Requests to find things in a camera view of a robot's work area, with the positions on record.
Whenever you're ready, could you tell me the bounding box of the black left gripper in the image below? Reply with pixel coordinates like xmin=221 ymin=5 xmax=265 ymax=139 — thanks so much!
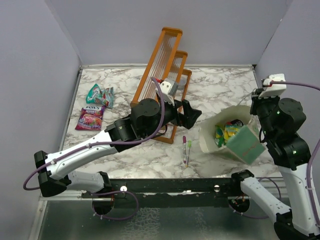
xmin=142 ymin=95 xmax=202 ymax=139

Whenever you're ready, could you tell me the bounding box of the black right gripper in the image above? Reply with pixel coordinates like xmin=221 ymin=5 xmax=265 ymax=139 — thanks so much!
xmin=248 ymin=86 xmax=280 ymax=138

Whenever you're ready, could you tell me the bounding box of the green patterned paper bag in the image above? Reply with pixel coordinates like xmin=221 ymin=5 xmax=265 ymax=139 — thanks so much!
xmin=199 ymin=103 xmax=266 ymax=165

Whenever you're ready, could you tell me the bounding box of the teal snack packet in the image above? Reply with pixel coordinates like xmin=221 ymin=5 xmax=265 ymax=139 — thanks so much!
xmin=85 ymin=84 xmax=115 ymax=109

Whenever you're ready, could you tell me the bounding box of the purple berry snack packet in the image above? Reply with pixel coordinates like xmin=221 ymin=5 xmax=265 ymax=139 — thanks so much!
xmin=75 ymin=106 xmax=105 ymax=131

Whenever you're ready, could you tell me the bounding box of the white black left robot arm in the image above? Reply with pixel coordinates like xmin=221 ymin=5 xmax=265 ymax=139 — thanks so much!
xmin=34 ymin=98 xmax=202 ymax=198

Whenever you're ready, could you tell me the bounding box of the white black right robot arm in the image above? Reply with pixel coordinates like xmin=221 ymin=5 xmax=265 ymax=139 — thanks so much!
xmin=229 ymin=94 xmax=320 ymax=240

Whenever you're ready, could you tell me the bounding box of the purple capped marker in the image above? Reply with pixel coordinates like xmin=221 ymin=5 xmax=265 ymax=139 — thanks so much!
xmin=182 ymin=135 xmax=187 ymax=164

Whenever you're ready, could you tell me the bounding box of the green capped marker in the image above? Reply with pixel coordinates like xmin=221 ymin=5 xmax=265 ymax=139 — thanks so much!
xmin=185 ymin=140 xmax=192 ymax=168

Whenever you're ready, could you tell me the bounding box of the orange wooden tiered rack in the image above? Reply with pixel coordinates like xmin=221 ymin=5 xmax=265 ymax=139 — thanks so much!
xmin=129 ymin=27 xmax=201 ymax=144

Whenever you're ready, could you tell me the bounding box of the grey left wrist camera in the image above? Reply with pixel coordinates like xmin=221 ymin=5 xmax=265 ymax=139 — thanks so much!
xmin=151 ymin=77 xmax=178 ymax=106

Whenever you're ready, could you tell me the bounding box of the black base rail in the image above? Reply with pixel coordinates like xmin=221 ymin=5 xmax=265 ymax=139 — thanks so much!
xmin=82 ymin=171 xmax=253 ymax=210

